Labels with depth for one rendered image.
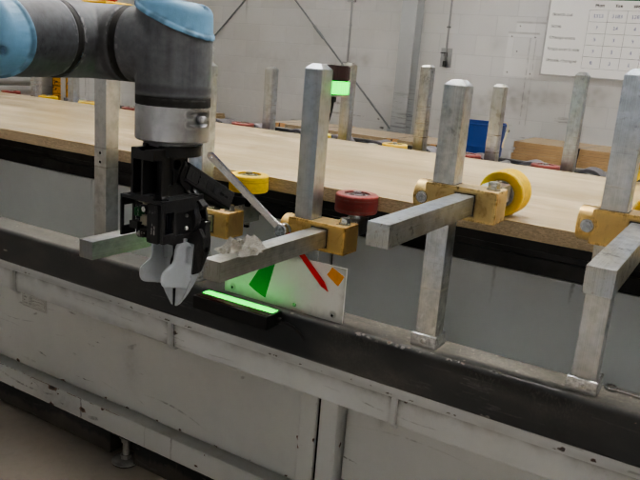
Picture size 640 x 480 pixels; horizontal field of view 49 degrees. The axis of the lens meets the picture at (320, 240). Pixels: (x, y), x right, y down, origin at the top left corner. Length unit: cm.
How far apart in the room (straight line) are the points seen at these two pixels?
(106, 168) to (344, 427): 76
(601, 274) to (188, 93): 49
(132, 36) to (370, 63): 849
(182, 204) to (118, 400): 128
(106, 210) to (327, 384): 60
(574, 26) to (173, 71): 769
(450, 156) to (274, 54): 905
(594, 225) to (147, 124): 61
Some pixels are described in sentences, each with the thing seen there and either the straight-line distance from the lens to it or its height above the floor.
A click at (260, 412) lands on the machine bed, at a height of 31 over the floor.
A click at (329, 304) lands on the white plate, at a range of 124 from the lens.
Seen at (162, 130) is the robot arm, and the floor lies 105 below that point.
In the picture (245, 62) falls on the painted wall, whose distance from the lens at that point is 1042.
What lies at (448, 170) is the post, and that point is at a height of 99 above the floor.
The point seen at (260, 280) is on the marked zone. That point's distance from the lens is 131.
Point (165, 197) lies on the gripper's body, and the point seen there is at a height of 97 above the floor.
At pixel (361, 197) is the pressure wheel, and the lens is 128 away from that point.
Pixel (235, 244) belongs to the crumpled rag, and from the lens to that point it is 104.
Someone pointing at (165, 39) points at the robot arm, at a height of 115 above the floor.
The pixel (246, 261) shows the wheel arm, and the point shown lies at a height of 85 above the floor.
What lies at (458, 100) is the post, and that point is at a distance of 110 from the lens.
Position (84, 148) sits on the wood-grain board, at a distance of 184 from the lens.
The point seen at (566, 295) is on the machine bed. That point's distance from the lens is 132.
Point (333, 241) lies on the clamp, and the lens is 121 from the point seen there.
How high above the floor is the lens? 114
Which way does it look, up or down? 14 degrees down
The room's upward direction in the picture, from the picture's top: 5 degrees clockwise
